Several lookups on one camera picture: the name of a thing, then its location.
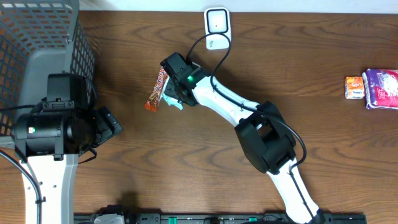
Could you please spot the red purple sanitary pad pack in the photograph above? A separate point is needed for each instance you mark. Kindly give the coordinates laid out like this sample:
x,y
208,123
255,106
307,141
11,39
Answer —
x,y
380,88

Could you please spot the dark grey plastic basket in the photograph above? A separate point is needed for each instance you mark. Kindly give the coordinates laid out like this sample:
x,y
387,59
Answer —
x,y
38,38

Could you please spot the small orange tissue pack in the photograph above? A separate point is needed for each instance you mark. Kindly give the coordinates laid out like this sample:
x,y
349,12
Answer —
x,y
354,88

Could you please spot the teal green wipes pack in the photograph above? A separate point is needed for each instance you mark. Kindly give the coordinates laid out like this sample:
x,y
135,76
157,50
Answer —
x,y
169,100

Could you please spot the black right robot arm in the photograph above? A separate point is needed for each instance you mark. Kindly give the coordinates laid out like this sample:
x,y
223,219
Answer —
x,y
266,139

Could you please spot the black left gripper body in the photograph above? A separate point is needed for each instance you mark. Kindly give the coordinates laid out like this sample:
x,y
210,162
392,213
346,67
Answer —
x,y
109,123

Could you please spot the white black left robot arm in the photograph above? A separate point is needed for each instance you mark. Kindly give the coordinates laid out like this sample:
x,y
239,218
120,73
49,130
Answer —
x,y
49,141

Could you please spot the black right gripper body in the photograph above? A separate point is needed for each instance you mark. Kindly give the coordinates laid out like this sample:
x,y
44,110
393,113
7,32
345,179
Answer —
x,y
173,90

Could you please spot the white barcode scanner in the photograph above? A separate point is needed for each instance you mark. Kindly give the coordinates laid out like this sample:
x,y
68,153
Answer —
x,y
218,27

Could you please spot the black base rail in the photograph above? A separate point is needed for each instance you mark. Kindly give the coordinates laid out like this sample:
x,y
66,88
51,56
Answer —
x,y
119,214

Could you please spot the red Top chocolate bar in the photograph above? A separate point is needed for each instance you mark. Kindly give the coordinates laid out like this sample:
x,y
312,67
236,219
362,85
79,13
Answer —
x,y
154,99

